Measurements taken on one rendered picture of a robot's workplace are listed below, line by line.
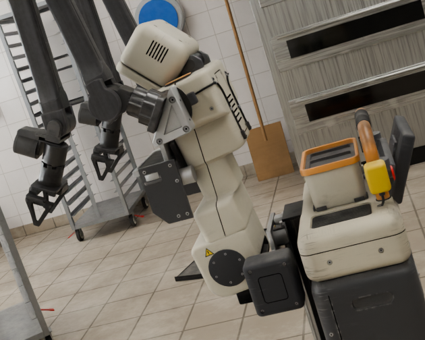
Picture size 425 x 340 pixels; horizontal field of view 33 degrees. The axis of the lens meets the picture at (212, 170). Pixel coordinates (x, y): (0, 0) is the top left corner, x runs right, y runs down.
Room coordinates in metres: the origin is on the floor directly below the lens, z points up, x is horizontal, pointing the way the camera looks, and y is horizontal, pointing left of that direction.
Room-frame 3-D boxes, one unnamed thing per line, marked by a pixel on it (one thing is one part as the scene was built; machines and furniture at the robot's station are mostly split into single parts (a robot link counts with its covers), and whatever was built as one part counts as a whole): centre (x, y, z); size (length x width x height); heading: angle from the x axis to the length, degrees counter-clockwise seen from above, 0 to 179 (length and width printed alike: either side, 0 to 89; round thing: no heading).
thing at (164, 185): (1.93, 0.09, 0.99); 0.28 x 0.16 x 0.22; 167
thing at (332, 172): (1.83, -0.30, 0.87); 0.23 x 0.15 x 0.11; 167
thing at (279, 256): (1.84, -0.01, 0.68); 0.28 x 0.27 x 0.25; 167
